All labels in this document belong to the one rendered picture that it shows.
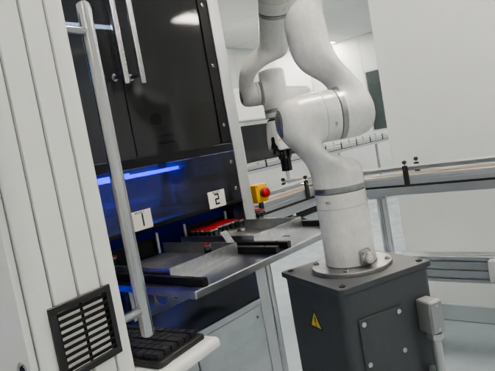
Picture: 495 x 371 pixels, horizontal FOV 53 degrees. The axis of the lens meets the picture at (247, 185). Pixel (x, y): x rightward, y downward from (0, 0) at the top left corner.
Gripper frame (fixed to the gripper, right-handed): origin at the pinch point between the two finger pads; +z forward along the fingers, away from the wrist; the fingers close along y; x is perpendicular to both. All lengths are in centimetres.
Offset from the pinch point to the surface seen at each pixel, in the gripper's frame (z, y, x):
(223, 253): 20.5, 34.1, -1.9
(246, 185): 6.7, -9.9, -28.0
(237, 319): 53, 8, -28
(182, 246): 20.3, 28.4, -26.0
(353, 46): -165, -796, -378
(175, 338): 27, 72, 18
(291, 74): -134, -724, -489
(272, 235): 21.0, 11.3, -1.9
